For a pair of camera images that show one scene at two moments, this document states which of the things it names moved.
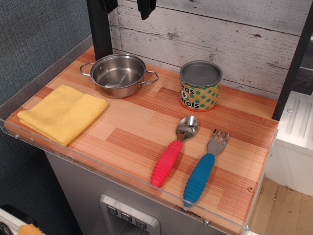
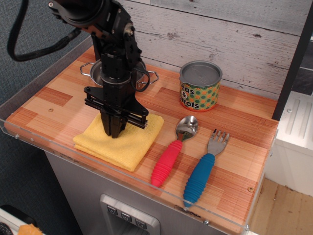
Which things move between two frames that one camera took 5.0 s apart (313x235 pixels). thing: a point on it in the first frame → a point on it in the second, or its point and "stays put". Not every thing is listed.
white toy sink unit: [290, 159] stays put
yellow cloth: [61, 113] → [131, 150]
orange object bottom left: [29, 229] stays put
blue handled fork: [202, 169] stays put
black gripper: [146, 7] → [116, 95]
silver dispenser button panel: [118, 218] stays put
